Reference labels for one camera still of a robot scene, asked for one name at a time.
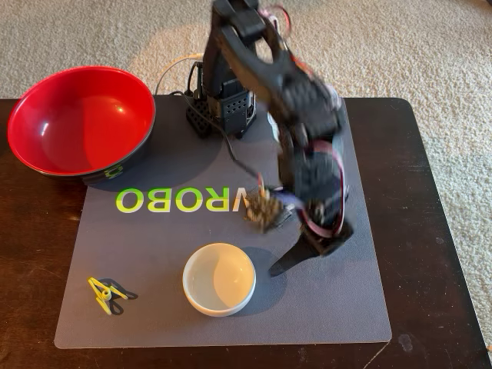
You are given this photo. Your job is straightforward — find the yellow clothespin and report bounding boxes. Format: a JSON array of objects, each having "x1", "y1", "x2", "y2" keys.
[{"x1": 87, "y1": 276, "x2": 130, "y2": 316}]

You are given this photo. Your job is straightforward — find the red white servo wires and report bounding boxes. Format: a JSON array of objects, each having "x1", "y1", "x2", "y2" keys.
[{"x1": 259, "y1": 3, "x2": 295, "y2": 38}]

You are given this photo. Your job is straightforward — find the black perforated clamp block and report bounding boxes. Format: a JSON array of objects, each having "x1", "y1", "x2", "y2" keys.
[{"x1": 185, "y1": 61, "x2": 213, "y2": 138}]

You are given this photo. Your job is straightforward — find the small white ceramic bowl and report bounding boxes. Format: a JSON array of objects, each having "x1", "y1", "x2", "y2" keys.
[{"x1": 182, "y1": 242, "x2": 257, "y2": 317}]

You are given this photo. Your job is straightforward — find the red bowl with black outside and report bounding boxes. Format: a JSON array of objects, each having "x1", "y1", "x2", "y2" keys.
[{"x1": 6, "y1": 65, "x2": 157, "y2": 188}]

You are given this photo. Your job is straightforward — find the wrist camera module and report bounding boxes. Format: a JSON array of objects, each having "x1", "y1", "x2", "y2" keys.
[{"x1": 244, "y1": 184, "x2": 293, "y2": 234}]

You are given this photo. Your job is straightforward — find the white power cable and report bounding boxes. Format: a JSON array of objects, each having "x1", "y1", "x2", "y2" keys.
[{"x1": 153, "y1": 52, "x2": 204, "y2": 95}]

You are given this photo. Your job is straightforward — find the black camera cable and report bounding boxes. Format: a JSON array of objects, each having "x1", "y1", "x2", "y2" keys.
[{"x1": 168, "y1": 90, "x2": 264, "y2": 184}]

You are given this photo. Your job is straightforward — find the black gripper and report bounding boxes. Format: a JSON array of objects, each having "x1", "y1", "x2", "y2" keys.
[{"x1": 268, "y1": 137, "x2": 355, "y2": 278}]

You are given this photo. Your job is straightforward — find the grey WOWROBO mat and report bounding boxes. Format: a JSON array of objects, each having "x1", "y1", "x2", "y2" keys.
[{"x1": 53, "y1": 95, "x2": 393, "y2": 350}]

